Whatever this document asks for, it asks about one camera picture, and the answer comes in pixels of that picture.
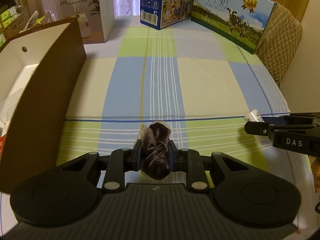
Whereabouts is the small white pill bottle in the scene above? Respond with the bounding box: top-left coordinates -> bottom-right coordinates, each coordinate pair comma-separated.
244,109 -> 264,122

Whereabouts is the cardboard box of tissues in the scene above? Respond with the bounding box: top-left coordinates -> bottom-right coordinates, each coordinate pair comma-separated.
0,5 -> 28,47

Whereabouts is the brown white storage box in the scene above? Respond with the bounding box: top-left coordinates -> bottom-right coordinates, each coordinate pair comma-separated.
1,18 -> 86,194

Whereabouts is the dark velvet scrunchie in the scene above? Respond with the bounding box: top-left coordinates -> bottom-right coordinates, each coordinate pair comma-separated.
140,120 -> 171,180

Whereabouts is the blue milk carton box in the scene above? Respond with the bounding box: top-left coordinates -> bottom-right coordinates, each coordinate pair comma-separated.
140,0 -> 194,30

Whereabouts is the open brown cardboard box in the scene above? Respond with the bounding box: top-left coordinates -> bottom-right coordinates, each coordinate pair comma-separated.
20,10 -> 52,33

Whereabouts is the checked blue green bedsheet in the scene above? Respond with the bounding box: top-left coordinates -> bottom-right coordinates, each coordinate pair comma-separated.
0,17 -> 316,235

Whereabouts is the quilted beige chair cushion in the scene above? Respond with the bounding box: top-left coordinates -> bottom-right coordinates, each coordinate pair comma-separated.
255,3 -> 303,84

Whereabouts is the white humidifier box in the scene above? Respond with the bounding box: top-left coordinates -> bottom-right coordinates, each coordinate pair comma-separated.
54,0 -> 114,44

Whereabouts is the green cow milk carton box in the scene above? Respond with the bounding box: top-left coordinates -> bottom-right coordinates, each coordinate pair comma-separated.
191,0 -> 276,54

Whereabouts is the red embroidered sachet pouch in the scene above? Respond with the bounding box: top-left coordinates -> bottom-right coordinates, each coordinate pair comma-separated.
0,135 -> 6,155

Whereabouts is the person's right hand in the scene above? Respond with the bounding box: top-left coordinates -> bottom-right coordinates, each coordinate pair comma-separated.
311,157 -> 320,192

